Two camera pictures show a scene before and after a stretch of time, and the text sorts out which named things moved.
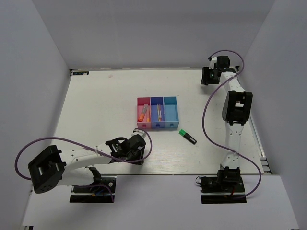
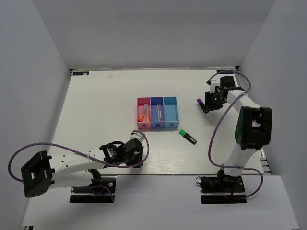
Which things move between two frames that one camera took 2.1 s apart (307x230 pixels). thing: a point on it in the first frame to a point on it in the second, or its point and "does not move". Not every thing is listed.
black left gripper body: x=135 y=156 does not move
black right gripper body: x=211 y=74 to x=214 y=100
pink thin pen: x=160 y=112 does not move
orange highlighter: x=145 y=106 does not move
